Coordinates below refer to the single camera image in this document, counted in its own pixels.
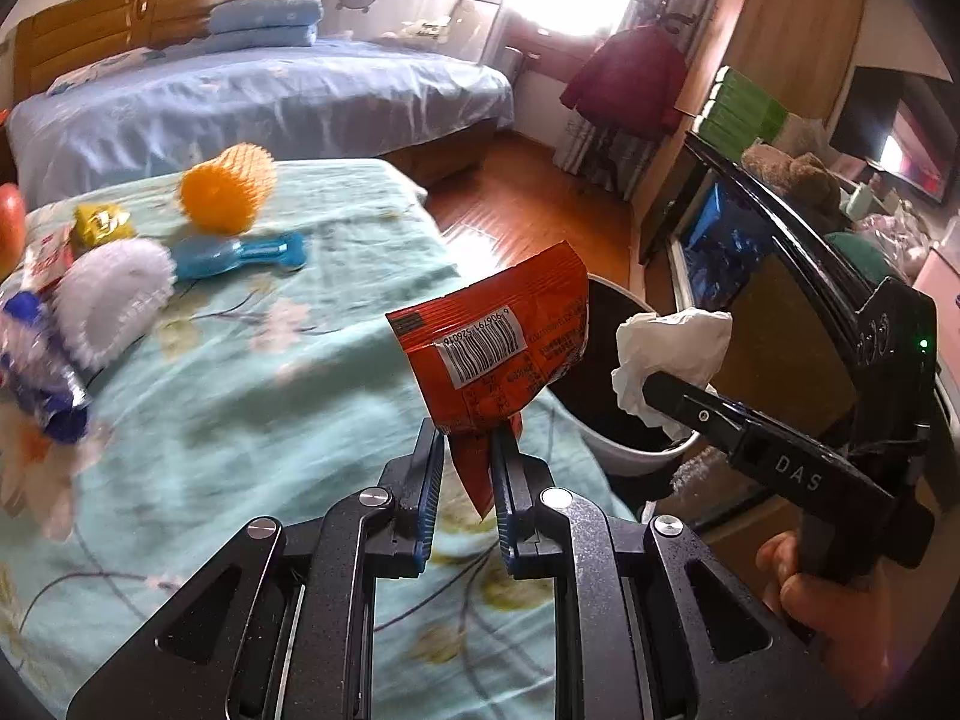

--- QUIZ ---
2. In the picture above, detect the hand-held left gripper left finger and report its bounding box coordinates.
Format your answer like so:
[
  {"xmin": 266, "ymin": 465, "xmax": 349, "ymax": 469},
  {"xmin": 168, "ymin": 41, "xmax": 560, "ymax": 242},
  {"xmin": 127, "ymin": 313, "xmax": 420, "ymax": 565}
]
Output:
[{"xmin": 64, "ymin": 416, "xmax": 451, "ymax": 720}]

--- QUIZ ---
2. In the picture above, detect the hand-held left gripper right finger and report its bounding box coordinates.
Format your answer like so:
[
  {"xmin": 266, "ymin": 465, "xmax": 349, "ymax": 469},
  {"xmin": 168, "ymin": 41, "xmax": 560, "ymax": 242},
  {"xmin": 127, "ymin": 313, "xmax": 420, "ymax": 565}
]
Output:
[{"xmin": 487, "ymin": 416, "xmax": 886, "ymax": 720}]

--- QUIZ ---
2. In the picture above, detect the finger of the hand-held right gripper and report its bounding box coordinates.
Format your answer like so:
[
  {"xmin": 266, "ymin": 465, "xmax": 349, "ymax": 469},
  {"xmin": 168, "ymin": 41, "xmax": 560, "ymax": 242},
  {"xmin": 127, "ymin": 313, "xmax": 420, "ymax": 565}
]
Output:
[{"xmin": 643, "ymin": 373, "xmax": 751, "ymax": 458}]

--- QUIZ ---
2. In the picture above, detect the white tissue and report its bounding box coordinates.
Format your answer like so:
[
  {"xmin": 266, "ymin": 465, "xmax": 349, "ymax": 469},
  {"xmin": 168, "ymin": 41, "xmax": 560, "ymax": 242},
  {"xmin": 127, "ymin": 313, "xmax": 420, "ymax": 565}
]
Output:
[{"xmin": 611, "ymin": 307, "xmax": 734, "ymax": 440}]

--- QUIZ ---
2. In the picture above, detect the round trash bin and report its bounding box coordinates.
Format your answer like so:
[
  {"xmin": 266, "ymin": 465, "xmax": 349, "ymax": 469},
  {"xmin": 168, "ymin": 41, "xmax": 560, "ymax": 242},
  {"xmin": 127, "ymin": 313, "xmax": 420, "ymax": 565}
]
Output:
[{"xmin": 547, "ymin": 274, "xmax": 725, "ymax": 522}]

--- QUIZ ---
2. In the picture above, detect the red snack wrapper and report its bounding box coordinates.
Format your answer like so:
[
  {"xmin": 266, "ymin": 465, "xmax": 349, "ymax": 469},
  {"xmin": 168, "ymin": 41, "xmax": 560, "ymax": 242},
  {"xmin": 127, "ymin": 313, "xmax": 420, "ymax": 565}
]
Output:
[{"xmin": 386, "ymin": 240, "xmax": 593, "ymax": 522}]

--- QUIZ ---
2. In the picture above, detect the orange foam fruit net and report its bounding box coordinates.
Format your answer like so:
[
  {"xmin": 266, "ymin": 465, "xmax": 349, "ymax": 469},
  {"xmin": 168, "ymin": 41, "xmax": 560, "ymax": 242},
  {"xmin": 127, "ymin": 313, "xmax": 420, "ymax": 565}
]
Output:
[{"xmin": 178, "ymin": 142, "xmax": 277, "ymax": 235}]

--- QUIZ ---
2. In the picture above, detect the person's right hand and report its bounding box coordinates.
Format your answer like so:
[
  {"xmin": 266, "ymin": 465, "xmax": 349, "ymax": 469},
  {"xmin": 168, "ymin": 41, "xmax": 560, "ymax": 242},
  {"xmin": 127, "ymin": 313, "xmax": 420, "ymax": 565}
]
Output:
[{"xmin": 756, "ymin": 531, "xmax": 893, "ymax": 650}]

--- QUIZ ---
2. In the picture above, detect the black glossy cabinet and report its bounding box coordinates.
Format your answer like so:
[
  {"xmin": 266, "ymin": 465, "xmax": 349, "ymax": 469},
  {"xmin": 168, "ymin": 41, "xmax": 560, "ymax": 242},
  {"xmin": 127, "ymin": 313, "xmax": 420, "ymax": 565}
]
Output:
[{"xmin": 637, "ymin": 131, "xmax": 901, "ymax": 533}]

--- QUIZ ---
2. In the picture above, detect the dark green cushion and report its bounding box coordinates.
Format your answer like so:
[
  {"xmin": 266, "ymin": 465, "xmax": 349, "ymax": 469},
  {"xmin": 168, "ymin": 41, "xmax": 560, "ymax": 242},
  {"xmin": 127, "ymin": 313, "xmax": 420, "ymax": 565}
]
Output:
[{"xmin": 825, "ymin": 232, "xmax": 901, "ymax": 286}]

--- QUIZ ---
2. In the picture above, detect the brown teddy bear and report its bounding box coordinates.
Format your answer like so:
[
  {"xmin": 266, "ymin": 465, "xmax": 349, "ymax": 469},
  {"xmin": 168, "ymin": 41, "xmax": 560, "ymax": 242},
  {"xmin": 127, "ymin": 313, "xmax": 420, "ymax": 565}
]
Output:
[{"xmin": 742, "ymin": 141, "xmax": 845, "ymax": 215}]

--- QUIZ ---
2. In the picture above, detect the pink plastic bag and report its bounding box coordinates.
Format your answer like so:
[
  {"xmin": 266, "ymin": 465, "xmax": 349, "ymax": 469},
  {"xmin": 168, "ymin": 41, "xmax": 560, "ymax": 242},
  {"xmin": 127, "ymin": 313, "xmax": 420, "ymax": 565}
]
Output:
[{"xmin": 862, "ymin": 210, "xmax": 938, "ymax": 278}]

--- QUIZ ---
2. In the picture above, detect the stack of green boxes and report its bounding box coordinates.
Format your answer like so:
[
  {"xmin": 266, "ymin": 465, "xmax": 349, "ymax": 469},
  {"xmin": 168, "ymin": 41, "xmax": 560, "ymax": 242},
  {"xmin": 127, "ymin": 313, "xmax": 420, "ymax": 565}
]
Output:
[{"xmin": 701, "ymin": 66, "xmax": 788, "ymax": 155}]

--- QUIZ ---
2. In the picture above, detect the dark red jacket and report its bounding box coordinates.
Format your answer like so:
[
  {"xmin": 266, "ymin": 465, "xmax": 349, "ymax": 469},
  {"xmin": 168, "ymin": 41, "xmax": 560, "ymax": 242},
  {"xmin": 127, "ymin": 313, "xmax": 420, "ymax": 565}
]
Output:
[{"xmin": 559, "ymin": 26, "xmax": 687, "ymax": 140}]

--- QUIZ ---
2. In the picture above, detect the blue plastic toy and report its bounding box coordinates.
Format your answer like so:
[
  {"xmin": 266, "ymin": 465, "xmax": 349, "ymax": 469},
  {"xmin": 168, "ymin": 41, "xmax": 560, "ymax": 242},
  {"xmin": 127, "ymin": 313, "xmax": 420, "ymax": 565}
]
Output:
[{"xmin": 169, "ymin": 232, "xmax": 308, "ymax": 282}]

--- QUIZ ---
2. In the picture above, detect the black television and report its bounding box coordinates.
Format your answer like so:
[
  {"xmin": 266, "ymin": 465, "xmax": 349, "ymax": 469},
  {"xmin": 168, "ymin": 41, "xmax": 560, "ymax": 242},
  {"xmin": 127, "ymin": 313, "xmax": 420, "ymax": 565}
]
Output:
[{"xmin": 829, "ymin": 66, "xmax": 960, "ymax": 203}]

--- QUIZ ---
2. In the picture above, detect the white foam fruit net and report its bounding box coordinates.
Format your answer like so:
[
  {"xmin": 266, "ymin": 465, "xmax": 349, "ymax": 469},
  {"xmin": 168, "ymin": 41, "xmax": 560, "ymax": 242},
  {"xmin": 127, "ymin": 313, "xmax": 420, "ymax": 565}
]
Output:
[{"xmin": 56, "ymin": 238, "xmax": 177, "ymax": 368}]

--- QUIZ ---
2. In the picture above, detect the wooden wardrobe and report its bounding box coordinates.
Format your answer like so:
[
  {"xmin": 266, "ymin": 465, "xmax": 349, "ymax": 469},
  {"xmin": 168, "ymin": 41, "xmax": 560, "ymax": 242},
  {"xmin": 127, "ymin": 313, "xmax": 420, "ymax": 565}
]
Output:
[{"xmin": 720, "ymin": 0, "xmax": 871, "ymax": 128}]

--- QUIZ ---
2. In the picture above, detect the black coat rack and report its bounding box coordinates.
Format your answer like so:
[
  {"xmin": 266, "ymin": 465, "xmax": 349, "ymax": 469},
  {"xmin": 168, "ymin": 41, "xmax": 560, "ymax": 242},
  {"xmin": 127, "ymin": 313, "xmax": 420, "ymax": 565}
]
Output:
[{"xmin": 577, "ymin": 0, "xmax": 698, "ymax": 200}]

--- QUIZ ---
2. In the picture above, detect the blue and white plastic wrapper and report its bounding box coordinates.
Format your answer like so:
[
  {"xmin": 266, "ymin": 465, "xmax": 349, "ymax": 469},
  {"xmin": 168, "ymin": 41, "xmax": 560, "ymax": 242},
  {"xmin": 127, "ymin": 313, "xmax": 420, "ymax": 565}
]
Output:
[{"xmin": 0, "ymin": 289, "xmax": 95, "ymax": 443}]

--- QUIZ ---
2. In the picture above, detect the yellow foil wrapper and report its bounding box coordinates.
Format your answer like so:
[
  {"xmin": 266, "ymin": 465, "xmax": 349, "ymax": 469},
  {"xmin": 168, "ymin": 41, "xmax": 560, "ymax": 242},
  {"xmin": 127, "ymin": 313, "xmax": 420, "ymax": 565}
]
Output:
[{"xmin": 73, "ymin": 204, "xmax": 137, "ymax": 250}]

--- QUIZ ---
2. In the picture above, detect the bed with blue sheet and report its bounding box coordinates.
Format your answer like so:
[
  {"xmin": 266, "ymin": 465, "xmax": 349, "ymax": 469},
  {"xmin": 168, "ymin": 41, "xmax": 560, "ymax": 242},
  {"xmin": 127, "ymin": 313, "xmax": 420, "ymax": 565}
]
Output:
[{"xmin": 7, "ymin": 37, "xmax": 518, "ymax": 203}]

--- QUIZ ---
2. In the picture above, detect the red apple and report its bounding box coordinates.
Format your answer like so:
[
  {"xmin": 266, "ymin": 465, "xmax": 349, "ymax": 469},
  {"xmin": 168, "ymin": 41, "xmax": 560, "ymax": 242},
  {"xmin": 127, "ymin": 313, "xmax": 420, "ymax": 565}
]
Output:
[{"xmin": 0, "ymin": 184, "xmax": 25, "ymax": 282}]

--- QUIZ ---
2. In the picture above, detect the folded blue quilt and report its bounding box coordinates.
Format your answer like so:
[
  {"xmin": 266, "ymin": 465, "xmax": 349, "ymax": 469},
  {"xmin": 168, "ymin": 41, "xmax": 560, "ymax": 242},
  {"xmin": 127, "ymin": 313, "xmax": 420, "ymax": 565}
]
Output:
[{"xmin": 208, "ymin": 0, "xmax": 323, "ymax": 53}]

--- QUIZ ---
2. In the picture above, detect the blue floral pillow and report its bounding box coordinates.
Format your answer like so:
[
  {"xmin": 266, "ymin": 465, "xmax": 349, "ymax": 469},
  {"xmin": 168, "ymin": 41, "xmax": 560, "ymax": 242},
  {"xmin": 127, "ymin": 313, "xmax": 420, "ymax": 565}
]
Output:
[{"xmin": 49, "ymin": 49, "xmax": 166, "ymax": 95}]

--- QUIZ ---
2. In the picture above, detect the wooden headboard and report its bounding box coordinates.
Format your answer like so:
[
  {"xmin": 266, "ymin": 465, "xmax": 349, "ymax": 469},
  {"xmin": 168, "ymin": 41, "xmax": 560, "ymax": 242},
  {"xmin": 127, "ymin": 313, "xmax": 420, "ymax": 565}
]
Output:
[{"xmin": 15, "ymin": 0, "xmax": 256, "ymax": 102}]

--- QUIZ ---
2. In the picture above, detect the grey bed guard rail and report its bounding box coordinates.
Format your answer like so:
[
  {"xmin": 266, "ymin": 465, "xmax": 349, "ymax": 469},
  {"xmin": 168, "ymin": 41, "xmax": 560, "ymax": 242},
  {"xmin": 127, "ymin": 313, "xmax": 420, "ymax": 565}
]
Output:
[{"xmin": 304, "ymin": 0, "xmax": 507, "ymax": 65}]

